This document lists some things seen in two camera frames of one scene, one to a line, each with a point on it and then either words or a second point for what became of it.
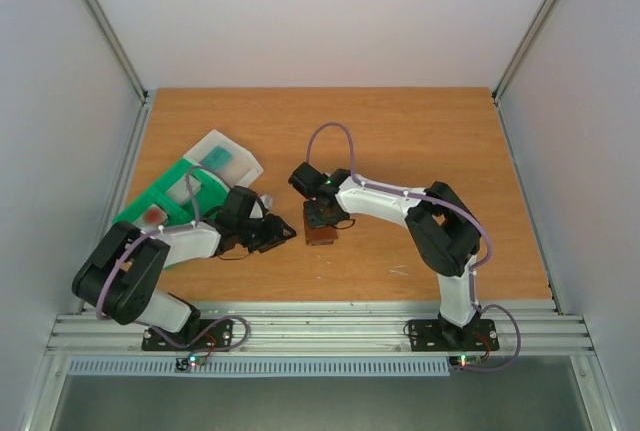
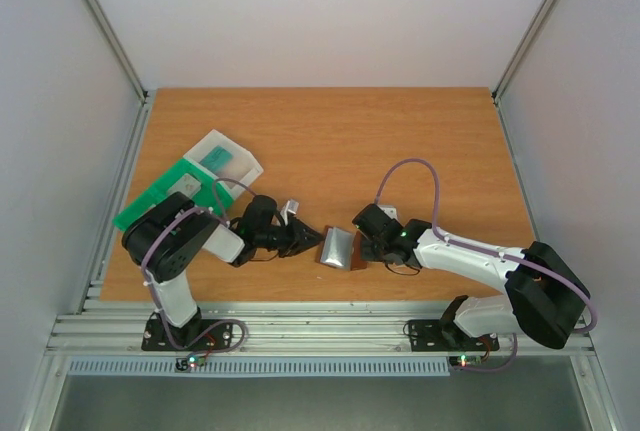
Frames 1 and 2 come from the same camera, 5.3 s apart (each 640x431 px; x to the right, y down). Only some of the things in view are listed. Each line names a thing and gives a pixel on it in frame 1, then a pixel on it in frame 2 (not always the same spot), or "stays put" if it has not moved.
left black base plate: (212, 335) stays put
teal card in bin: (217, 158) stays put
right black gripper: (320, 216) -> (368, 248)
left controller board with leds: (192, 363) stays put
